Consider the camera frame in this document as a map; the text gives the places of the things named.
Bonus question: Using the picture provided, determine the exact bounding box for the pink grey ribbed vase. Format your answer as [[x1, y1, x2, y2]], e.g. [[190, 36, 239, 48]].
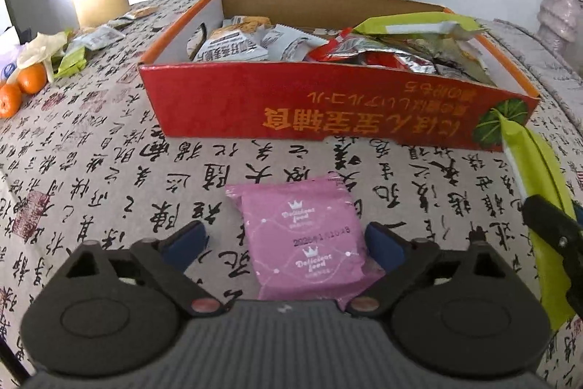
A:
[[536, 0, 583, 62]]

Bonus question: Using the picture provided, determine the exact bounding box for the pale yellow rubber glove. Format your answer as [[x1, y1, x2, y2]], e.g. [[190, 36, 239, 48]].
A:
[[16, 31, 74, 68]]

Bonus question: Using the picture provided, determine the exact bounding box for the small cracker snack packet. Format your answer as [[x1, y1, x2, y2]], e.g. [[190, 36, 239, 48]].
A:
[[125, 5, 160, 20]]

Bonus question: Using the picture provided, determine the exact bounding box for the grey patterned cloth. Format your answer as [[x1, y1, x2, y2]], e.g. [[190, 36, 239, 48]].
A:
[[478, 19, 583, 135]]

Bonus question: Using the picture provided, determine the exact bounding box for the white cracker snack packet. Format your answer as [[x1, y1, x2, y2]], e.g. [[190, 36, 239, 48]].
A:
[[262, 24, 320, 62]]

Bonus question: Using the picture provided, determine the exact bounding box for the pink snack packet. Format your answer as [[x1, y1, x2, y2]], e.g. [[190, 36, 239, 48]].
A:
[[224, 174, 388, 303]]

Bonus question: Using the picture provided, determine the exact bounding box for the silver red snack packet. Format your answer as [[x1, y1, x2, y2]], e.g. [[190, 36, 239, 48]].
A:
[[310, 31, 440, 74]]

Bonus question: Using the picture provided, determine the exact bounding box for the yellow-green snack packet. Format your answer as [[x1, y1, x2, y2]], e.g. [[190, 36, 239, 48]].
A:
[[497, 112, 583, 332], [353, 12, 488, 41]]

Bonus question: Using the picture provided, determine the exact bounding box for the white black print snack packet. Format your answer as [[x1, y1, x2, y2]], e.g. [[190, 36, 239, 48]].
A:
[[73, 24, 126, 50]]

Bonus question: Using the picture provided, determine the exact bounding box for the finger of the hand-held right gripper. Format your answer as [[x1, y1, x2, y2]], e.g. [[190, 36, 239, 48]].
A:
[[521, 194, 583, 317]]

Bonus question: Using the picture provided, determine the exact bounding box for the white grey snack packet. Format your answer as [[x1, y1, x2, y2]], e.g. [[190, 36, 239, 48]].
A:
[[191, 29, 269, 62]]

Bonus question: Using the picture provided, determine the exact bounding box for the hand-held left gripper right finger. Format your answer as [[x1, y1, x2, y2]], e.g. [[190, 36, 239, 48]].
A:
[[339, 221, 508, 318]]

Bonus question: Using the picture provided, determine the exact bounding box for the orange fruit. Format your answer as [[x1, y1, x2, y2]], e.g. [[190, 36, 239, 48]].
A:
[[0, 83, 23, 118], [18, 63, 48, 94]]

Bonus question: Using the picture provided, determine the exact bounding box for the orange white cracker packet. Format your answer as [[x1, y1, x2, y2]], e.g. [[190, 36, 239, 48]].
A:
[[222, 16, 274, 35]]

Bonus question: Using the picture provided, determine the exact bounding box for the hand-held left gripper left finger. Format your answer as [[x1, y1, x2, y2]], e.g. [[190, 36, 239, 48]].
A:
[[65, 220, 225, 318]]

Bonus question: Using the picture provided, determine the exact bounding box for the small green snack packet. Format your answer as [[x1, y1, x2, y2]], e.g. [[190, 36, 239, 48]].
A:
[[55, 45, 88, 77]]

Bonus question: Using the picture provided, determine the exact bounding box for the red cardboard box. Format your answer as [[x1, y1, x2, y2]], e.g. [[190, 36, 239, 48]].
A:
[[139, 0, 542, 152]]

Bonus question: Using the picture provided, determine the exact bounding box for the white plastic bag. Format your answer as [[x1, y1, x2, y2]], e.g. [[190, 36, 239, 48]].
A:
[[0, 27, 23, 86]]

